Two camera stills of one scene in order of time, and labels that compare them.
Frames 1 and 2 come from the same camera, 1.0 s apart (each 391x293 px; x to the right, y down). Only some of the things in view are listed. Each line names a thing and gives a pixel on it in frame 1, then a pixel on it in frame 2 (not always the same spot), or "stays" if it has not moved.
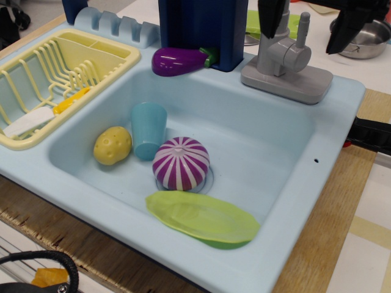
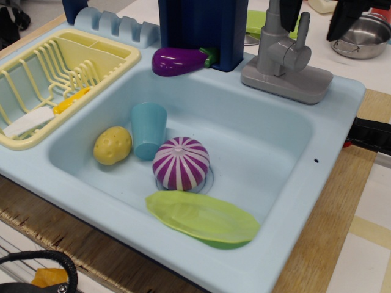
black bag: (10, 28) stays
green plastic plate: (204, 217) stays
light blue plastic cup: (148, 126) stays
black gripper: (353, 14) → (347, 12)
